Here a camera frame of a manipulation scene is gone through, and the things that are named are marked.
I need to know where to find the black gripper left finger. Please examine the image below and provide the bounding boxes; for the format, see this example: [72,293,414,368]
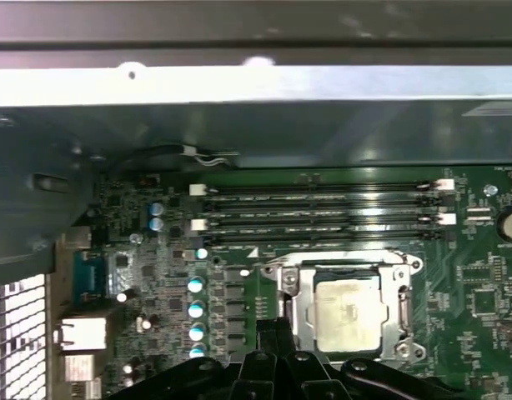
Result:
[108,318,279,400]

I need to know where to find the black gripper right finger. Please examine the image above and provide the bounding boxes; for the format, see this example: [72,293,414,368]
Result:
[277,317,465,400]

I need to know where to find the silver square CPU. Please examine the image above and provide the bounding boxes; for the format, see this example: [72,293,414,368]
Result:
[314,277,383,354]

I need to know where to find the metal socket cover frame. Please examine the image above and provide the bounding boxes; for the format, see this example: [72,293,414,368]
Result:
[280,260,412,362]

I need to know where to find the thin wire locking lever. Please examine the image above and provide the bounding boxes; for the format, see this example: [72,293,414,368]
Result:
[262,248,424,276]

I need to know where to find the CPU socket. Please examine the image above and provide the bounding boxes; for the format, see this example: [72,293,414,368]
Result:
[259,248,426,363]

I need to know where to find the RAM slot black clips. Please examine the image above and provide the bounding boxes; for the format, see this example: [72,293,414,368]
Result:
[201,227,444,248]
[201,194,444,212]

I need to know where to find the RAM slot white clips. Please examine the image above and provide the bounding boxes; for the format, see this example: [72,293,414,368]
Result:
[188,178,456,197]

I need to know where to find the green motherboard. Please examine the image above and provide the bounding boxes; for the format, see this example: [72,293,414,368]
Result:
[88,166,512,400]

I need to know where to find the silver metal rear port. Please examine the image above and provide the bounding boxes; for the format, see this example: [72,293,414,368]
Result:
[55,316,109,352]

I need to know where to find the blue rear port connector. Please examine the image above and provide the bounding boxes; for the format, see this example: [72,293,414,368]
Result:
[71,251,112,308]

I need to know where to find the black open PC case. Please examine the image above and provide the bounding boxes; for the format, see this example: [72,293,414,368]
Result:
[0,0,512,400]

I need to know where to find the black white fan wire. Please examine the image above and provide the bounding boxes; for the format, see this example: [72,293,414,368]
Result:
[109,142,240,170]

